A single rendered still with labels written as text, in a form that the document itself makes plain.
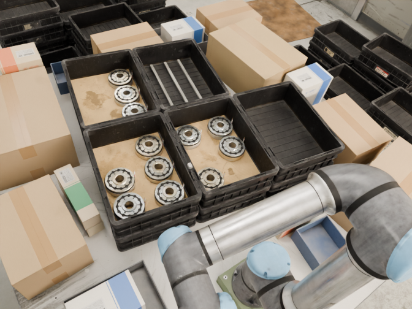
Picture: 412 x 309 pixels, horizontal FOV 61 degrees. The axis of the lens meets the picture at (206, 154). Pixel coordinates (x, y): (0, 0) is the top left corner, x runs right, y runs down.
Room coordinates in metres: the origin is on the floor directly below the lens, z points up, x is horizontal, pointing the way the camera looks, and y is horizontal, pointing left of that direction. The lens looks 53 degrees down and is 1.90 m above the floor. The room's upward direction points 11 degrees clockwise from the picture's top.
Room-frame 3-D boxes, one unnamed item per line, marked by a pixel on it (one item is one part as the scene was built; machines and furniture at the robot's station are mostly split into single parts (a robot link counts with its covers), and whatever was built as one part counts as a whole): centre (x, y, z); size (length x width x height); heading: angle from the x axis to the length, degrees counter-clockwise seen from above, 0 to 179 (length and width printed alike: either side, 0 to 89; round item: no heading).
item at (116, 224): (0.66, 0.21, 0.92); 0.40 x 0.30 x 0.02; 33
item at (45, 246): (0.40, 0.49, 0.78); 0.30 x 0.22 x 0.16; 44
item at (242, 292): (0.38, -0.23, 0.81); 0.15 x 0.15 x 0.10
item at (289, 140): (0.99, -0.29, 0.87); 0.40 x 0.30 x 0.11; 33
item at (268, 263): (0.38, -0.23, 0.93); 0.13 x 0.12 x 0.14; 31
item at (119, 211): (0.53, 0.22, 0.86); 0.10 x 0.10 x 0.01
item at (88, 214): (0.56, 0.42, 0.79); 0.24 x 0.06 x 0.06; 45
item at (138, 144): (0.79, 0.22, 0.86); 0.10 x 0.10 x 0.01
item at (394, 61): (2.12, -1.15, 0.37); 0.42 x 0.34 x 0.46; 43
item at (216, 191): (0.82, -0.04, 0.92); 0.40 x 0.30 x 0.02; 33
